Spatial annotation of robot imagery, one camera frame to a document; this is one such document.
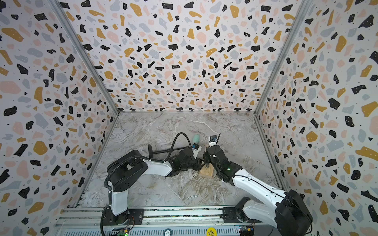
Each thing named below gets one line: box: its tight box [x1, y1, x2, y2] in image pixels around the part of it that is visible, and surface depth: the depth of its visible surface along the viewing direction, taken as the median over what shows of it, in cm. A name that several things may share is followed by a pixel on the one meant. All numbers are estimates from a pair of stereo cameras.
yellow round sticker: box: [206, 227, 218, 236], surface depth 71 cm
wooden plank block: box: [198, 162, 215, 177], surface depth 87 cm
